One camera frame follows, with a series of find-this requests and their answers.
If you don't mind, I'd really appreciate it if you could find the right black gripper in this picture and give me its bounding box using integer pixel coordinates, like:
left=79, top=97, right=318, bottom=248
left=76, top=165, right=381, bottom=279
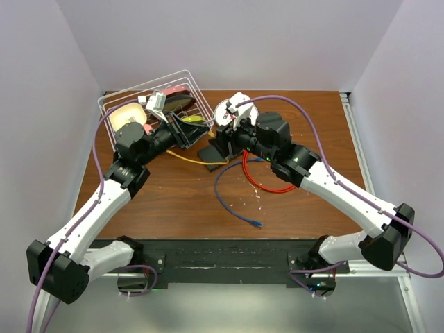
left=208, top=110, right=275, bottom=163

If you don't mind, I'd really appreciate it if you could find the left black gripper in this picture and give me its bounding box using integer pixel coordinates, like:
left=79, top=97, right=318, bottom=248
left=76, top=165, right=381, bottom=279
left=139, top=111, right=209, bottom=166

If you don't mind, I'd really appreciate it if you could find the black network switch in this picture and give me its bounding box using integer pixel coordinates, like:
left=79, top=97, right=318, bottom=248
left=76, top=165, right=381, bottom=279
left=197, top=145, right=243, bottom=163

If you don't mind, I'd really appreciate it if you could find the yellow ethernet cable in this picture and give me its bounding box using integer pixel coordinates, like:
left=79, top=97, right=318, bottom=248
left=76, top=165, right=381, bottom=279
left=166, top=130, right=230, bottom=166

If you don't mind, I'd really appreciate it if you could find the red ethernet cable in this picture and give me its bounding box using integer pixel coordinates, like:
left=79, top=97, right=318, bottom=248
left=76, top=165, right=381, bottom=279
left=241, top=151, right=298, bottom=194

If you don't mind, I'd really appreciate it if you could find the blue ethernet cable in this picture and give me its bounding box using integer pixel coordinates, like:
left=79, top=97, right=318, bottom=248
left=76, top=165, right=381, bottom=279
left=214, top=157, right=265, bottom=230

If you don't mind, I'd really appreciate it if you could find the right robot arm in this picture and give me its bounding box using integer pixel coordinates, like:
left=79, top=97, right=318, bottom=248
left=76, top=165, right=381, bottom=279
left=209, top=112, right=414, bottom=273

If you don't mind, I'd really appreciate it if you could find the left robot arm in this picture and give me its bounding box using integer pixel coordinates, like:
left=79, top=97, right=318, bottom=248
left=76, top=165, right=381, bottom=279
left=26, top=113, right=210, bottom=304

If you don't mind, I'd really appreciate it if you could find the yellow-green plate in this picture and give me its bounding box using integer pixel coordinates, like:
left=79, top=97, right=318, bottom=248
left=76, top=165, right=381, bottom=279
left=182, top=115, right=206, bottom=124

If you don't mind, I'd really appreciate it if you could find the dark brown plate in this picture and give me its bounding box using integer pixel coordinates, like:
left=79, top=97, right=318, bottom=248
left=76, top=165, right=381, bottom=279
left=164, top=94, right=196, bottom=112

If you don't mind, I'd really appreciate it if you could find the white patterned round plate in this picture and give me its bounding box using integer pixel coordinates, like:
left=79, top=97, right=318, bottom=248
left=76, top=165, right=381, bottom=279
left=214, top=99, right=259, bottom=126

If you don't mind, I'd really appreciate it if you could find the pink cup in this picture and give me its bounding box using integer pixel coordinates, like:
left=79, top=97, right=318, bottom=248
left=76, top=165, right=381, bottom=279
left=142, top=123, right=153, bottom=135

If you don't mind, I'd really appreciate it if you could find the pink dotted plate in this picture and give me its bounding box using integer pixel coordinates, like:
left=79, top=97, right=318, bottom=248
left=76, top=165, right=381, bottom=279
left=160, top=85, right=190, bottom=97

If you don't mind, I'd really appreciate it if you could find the cream square bowl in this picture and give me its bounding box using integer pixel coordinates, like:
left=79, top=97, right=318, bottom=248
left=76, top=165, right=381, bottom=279
left=109, top=102, right=147, bottom=132

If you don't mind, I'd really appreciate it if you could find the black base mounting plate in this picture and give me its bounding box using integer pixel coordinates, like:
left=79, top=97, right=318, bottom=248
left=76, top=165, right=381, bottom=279
left=103, top=238, right=350, bottom=289

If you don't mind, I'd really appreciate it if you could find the white wire dish rack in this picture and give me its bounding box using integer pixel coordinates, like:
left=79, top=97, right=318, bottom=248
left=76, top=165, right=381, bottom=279
left=98, top=70, right=214, bottom=147

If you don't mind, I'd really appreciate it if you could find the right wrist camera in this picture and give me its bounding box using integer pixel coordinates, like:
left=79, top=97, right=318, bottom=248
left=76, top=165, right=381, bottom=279
left=224, top=92, right=258, bottom=121

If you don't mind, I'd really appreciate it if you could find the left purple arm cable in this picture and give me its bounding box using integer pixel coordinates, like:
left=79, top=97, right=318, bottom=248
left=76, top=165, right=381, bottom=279
left=26, top=100, right=139, bottom=333

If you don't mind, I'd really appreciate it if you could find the aluminium frame rail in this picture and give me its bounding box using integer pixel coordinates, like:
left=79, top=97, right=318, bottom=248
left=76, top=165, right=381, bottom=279
left=339, top=91, right=426, bottom=333

